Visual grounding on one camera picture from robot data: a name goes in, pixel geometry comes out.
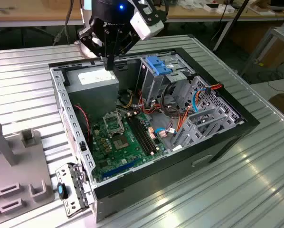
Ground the black RAM slot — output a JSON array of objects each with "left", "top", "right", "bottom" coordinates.
[
  {"left": 126, "top": 115, "right": 152, "bottom": 156},
  {"left": 132, "top": 114, "right": 157, "bottom": 154}
]

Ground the grey metal drive cage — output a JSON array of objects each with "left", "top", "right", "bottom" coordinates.
[{"left": 136, "top": 53, "right": 196, "bottom": 103}]

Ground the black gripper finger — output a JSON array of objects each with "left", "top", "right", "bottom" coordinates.
[
  {"left": 80, "top": 26, "right": 111, "bottom": 71},
  {"left": 110, "top": 29, "right": 140, "bottom": 70}
]

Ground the grey parts rack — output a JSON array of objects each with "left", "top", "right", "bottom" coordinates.
[{"left": 0, "top": 121, "right": 55, "bottom": 223}]

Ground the grey metal disk bay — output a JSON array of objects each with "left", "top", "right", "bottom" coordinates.
[{"left": 171, "top": 75, "right": 244, "bottom": 152}]

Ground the red black fan wire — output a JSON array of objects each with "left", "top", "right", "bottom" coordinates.
[{"left": 74, "top": 104, "right": 92, "bottom": 143}]

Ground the long wooden desk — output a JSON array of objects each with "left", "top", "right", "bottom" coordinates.
[{"left": 0, "top": 0, "right": 284, "bottom": 28}]

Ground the yellow black wire bundle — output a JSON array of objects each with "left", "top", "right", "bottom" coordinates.
[{"left": 117, "top": 89, "right": 135, "bottom": 110}]

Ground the CPU socket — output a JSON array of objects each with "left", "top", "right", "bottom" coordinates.
[{"left": 112, "top": 135, "right": 131, "bottom": 152}]

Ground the green motherboard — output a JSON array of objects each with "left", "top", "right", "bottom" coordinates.
[{"left": 91, "top": 111, "right": 169, "bottom": 183}]

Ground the black cable loop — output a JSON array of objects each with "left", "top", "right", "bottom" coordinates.
[{"left": 161, "top": 83, "right": 180, "bottom": 118}]

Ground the blue plastic drive latch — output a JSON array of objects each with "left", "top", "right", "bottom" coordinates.
[{"left": 145, "top": 55, "right": 173, "bottom": 76}]

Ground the black open PC case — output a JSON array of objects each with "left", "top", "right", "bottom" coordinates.
[{"left": 48, "top": 47, "right": 261, "bottom": 223}]

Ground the small white box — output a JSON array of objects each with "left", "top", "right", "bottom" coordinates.
[{"left": 203, "top": 2, "right": 220, "bottom": 12}]

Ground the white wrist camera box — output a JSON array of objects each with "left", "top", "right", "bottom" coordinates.
[{"left": 129, "top": 0, "right": 169, "bottom": 41}]

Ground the blue expansion slot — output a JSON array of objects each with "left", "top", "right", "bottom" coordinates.
[{"left": 101, "top": 158, "right": 142, "bottom": 179}]

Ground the blue data wire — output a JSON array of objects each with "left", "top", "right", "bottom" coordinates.
[{"left": 191, "top": 87, "right": 208, "bottom": 114}]

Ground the grey metal frame table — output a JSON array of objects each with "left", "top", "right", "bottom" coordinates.
[{"left": 240, "top": 26, "right": 284, "bottom": 83}]

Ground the metal socket cover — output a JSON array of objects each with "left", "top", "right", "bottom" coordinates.
[{"left": 103, "top": 113, "right": 125, "bottom": 136}]

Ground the metal expansion bracket cover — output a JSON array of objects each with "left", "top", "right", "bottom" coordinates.
[{"left": 55, "top": 162, "right": 96, "bottom": 218}]

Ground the grey power supply unit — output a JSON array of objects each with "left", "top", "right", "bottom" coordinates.
[{"left": 65, "top": 66, "right": 120, "bottom": 123}]

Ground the orange red power wire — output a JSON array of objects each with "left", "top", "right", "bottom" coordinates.
[{"left": 176, "top": 82, "right": 225, "bottom": 133}]

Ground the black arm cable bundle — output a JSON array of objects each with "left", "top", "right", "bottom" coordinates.
[{"left": 53, "top": 0, "right": 75, "bottom": 46}]

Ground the black blue bracket latch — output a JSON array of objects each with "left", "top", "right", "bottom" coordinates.
[{"left": 57, "top": 182, "right": 69, "bottom": 200}]

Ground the short blue wire with plug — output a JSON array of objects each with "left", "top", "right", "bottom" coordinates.
[{"left": 155, "top": 127, "right": 171, "bottom": 138}]

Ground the orange wire bundle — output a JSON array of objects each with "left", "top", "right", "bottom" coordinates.
[{"left": 137, "top": 89, "right": 163, "bottom": 116}]

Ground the cardboard box under frame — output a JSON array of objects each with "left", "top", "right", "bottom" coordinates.
[{"left": 259, "top": 39, "right": 284, "bottom": 68}]

